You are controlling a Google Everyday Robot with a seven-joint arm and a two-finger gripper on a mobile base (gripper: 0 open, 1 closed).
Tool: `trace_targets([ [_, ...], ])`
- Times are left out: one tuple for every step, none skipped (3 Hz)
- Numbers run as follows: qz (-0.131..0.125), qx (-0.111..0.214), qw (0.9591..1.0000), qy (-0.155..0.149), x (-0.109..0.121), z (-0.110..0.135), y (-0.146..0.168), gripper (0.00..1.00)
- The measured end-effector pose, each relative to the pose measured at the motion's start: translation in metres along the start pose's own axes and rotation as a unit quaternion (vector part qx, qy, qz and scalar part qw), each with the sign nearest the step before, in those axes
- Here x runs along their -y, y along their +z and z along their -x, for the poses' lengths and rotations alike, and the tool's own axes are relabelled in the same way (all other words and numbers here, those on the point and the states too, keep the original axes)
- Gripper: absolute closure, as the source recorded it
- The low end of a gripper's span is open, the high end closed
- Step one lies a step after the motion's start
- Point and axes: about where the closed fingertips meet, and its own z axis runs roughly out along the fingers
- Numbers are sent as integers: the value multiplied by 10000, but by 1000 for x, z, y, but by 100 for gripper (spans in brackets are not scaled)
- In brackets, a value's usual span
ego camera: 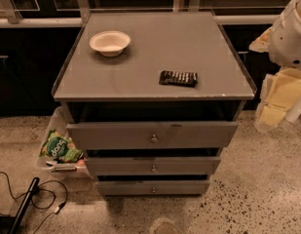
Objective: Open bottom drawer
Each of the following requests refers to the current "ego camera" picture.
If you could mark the grey bottom drawer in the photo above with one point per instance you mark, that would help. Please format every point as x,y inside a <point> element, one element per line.
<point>153,187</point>

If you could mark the grey drawer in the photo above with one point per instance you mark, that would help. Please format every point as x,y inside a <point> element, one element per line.
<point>153,187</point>
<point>152,166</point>
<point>151,135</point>

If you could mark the clear plastic storage bin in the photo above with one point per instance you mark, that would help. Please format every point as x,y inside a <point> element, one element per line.
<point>53,166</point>

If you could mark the white cylindrical post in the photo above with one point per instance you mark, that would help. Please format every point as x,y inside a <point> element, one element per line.
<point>294,113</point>

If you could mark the black bar device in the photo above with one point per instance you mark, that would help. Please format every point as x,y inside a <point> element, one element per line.
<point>24,205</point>

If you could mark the grey top drawer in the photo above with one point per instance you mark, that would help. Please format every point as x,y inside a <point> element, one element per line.
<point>151,135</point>

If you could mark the green snack bag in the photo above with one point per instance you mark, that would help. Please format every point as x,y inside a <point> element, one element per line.
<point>62,147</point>

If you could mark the grey drawer cabinet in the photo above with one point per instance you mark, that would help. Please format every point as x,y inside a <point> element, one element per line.
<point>92,88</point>

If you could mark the metal railing frame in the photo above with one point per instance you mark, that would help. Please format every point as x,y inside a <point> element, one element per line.
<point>47,12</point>

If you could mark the grey middle drawer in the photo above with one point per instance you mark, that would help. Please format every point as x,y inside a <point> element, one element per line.
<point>152,166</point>

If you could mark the white paper bowl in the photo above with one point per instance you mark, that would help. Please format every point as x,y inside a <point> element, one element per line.
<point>110,43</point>

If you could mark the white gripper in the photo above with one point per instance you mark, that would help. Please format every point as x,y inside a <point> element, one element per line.
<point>287,42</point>

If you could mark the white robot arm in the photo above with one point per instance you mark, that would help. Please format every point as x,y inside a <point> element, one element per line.
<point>282,41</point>

